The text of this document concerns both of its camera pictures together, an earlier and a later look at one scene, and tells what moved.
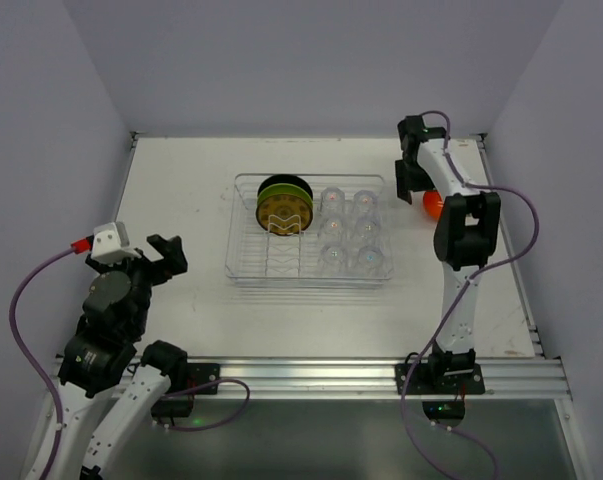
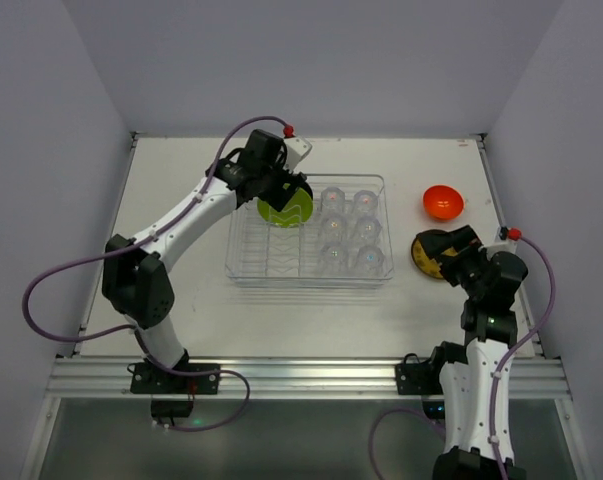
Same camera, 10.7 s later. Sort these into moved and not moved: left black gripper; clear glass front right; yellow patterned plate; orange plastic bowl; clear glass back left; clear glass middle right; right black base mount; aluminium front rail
Moved: yellow patterned plate; left black gripper
Not moved: clear glass back left; clear glass front right; right black base mount; orange plastic bowl; clear glass middle right; aluminium front rail
